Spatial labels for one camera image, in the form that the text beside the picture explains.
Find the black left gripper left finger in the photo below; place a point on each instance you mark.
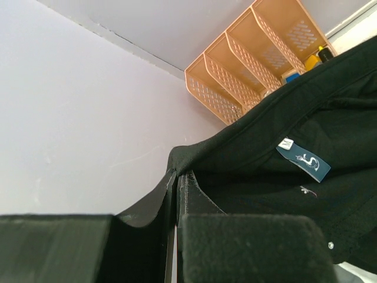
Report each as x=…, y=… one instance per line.
x=133, y=246

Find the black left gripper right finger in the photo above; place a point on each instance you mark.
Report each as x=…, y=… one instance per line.
x=217, y=247

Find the black button shirt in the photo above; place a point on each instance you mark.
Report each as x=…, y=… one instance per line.
x=307, y=149

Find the peach file organizer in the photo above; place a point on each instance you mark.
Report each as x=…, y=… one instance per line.
x=249, y=60

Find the boxes in organizer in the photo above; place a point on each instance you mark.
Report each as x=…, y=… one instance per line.
x=323, y=54

